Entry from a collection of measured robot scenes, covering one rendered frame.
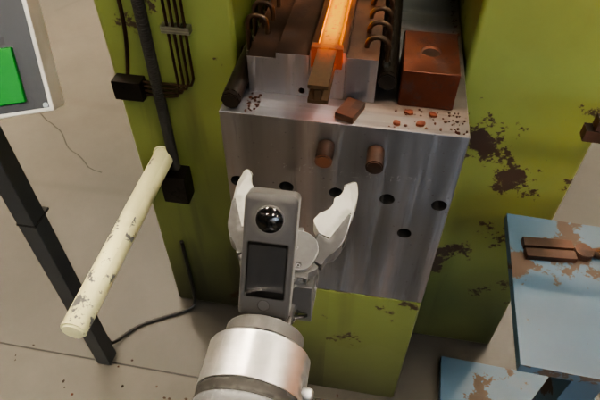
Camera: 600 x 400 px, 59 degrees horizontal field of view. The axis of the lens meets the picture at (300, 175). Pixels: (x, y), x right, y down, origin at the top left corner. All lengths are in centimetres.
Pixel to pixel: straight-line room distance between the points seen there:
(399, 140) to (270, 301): 41
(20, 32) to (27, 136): 164
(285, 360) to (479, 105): 70
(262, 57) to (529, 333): 59
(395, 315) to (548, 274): 35
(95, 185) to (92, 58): 90
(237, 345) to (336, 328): 82
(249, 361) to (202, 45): 70
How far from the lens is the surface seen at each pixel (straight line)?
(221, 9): 97
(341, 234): 53
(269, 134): 84
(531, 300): 95
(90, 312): 98
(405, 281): 108
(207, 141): 117
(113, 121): 239
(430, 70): 82
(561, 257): 101
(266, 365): 44
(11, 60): 83
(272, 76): 84
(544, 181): 117
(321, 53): 78
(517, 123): 106
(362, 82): 83
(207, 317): 167
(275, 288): 47
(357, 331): 126
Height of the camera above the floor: 142
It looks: 45 degrees down
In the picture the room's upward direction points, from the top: straight up
